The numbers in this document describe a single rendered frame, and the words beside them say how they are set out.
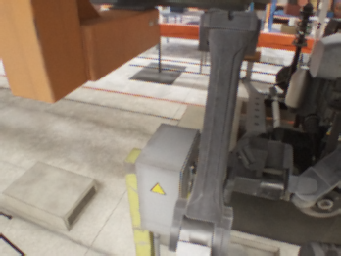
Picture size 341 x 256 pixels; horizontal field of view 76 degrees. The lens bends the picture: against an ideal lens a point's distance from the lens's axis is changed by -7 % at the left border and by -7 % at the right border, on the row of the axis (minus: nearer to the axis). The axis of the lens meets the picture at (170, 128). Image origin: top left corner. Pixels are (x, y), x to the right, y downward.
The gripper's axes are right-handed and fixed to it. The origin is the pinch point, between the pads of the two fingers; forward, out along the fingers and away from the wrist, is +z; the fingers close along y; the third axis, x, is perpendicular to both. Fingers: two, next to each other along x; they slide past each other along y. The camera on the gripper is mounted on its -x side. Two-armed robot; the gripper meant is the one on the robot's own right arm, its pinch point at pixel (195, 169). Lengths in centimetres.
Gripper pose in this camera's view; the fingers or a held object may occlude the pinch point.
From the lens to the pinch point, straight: 56.1
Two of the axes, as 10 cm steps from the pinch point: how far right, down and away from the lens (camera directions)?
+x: -0.2, 8.4, 5.4
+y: -3.1, 5.1, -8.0
